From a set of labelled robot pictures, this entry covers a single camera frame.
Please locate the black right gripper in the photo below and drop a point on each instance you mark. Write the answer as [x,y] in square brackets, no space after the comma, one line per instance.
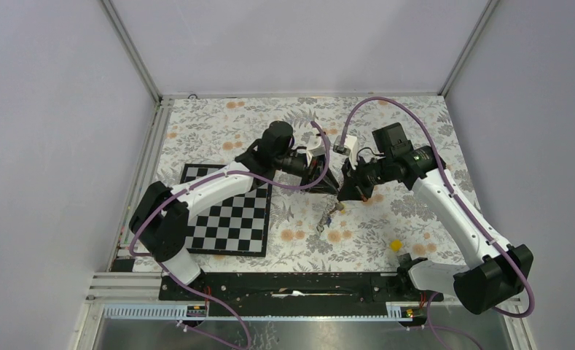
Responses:
[350,190]

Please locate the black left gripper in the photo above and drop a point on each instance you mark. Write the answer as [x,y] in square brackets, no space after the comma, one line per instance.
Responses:
[313,170]

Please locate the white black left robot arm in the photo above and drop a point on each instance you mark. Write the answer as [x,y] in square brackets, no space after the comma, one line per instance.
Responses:
[163,213]

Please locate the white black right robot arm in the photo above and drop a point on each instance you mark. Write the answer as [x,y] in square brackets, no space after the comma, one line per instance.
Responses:
[494,270]

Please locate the floral patterned table mat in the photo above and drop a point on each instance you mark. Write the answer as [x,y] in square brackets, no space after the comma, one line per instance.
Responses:
[359,238]

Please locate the yellow cube block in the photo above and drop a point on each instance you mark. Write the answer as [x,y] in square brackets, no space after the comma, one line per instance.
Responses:
[396,246]

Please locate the black white chessboard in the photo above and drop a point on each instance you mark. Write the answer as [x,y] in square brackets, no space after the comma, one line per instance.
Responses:
[236,226]

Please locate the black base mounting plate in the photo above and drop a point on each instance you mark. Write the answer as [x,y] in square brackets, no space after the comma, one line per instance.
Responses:
[352,295]

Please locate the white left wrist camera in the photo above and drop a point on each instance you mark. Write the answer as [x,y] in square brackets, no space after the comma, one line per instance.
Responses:
[317,151]

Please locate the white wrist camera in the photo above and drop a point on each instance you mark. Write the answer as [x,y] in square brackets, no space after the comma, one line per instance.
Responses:
[347,146]
[317,151]

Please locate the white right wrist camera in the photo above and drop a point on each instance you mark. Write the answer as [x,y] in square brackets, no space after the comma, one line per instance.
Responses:
[347,146]

